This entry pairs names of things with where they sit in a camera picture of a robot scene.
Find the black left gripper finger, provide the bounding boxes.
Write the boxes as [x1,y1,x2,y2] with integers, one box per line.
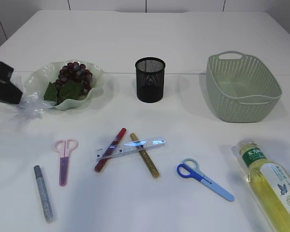
[0,61,14,83]
[0,82,23,104]

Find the clear plastic sheet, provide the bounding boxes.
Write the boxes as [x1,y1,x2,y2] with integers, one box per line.
[12,76,54,120]

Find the purple artificial grape bunch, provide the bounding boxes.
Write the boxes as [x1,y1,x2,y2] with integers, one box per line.
[43,61,94,105]

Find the blue scissors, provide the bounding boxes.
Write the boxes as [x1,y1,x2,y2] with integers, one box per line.
[177,158,235,202]

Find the yellow tea bottle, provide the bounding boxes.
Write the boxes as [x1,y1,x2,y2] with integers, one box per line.
[236,139,290,232]

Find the clear plastic ruler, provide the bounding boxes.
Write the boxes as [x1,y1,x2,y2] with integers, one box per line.
[96,137,166,161]

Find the silver glitter pen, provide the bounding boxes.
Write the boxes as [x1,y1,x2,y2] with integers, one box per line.
[33,165,54,223]

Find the red glitter pen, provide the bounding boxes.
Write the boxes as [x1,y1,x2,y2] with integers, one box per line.
[94,128,127,173]

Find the black mesh pen holder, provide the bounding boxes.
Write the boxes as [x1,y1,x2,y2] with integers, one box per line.
[135,57,166,103]

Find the gold glitter pen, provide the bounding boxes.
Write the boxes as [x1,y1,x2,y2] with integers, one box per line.
[129,133,160,179]

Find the green plastic woven basket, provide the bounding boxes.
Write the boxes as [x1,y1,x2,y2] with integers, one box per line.
[206,52,282,123]

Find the pink scissors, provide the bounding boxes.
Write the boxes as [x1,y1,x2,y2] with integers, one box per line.
[53,139,79,187]

